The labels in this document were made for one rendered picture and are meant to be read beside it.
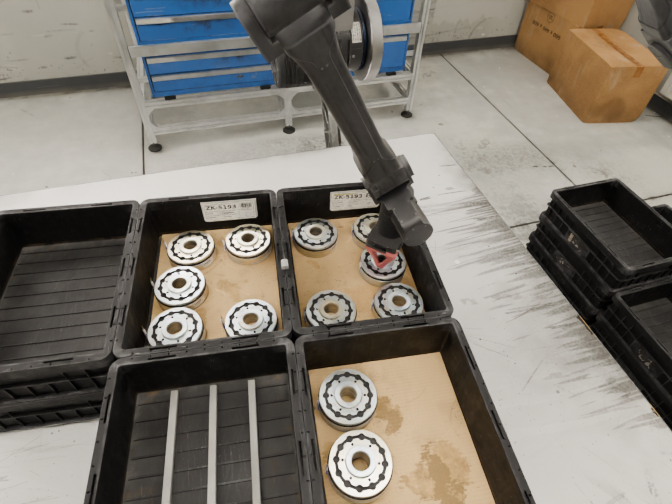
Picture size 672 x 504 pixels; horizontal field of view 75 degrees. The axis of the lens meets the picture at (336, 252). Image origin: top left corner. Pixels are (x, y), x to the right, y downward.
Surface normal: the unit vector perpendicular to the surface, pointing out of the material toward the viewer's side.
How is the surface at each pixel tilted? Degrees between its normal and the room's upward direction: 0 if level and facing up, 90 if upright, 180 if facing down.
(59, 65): 90
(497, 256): 0
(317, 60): 101
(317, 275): 0
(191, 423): 0
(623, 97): 90
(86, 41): 90
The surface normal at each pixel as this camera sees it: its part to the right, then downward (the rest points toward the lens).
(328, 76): 0.37, 0.80
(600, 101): 0.07, 0.74
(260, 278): 0.04, -0.67
